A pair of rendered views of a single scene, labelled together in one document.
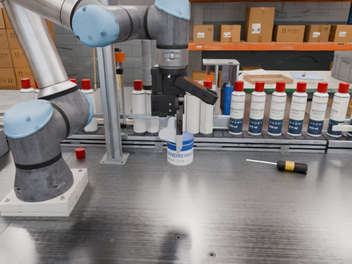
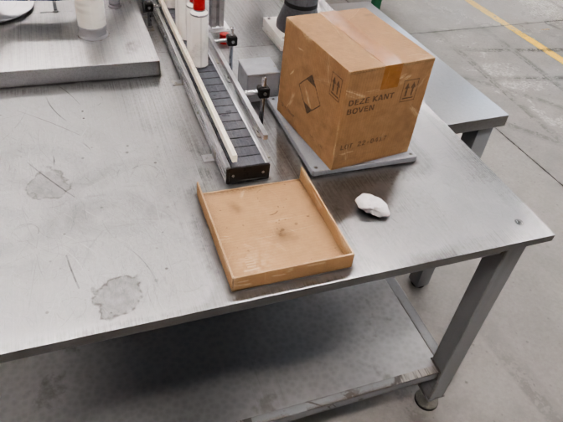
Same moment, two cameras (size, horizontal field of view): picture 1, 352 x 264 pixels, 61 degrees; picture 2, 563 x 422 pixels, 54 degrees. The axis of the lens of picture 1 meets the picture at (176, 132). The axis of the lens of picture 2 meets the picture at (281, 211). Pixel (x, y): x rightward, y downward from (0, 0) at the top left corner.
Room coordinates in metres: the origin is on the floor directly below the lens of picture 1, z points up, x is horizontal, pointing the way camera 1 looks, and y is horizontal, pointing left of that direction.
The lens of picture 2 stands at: (1.56, 2.04, 1.67)
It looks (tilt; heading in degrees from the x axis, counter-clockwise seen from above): 42 degrees down; 242
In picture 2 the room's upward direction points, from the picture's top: 7 degrees clockwise
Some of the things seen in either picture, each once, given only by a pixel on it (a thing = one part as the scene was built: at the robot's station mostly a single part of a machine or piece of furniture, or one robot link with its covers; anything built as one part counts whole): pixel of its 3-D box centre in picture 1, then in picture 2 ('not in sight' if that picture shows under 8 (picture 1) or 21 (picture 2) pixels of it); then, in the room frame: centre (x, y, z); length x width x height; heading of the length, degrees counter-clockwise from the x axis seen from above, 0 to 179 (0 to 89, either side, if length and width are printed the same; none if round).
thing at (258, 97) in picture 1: (257, 108); not in sight; (1.08, -0.31, 0.98); 0.05 x 0.05 x 0.20
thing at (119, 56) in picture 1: (121, 94); not in sight; (1.06, 0.20, 1.05); 0.10 x 0.04 x 0.33; 177
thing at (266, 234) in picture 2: not in sight; (271, 222); (1.17, 1.25, 0.85); 0.30 x 0.26 x 0.04; 87
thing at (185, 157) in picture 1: (179, 147); not in sight; (0.72, -0.01, 0.98); 0.07 x 0.07 x 0.07
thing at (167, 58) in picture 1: (172, 57); not in sight; (0.72, 0.01, 1.22); 0.08 x 0.08 x 0.05
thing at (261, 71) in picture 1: (254, 73); not in sight; (2.75, -0.72, 0.81); 0.38 x 0.36 x 0.02; 89
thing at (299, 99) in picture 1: (297, 109); not in sight; (1.07, -0.46, 0.98); 0.05 x 0.05 x 0.20
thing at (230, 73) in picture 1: (218, 94); not in sight; (1.18, -0.17, 1.01); 0.14 x 0.13 x 0.26; 87
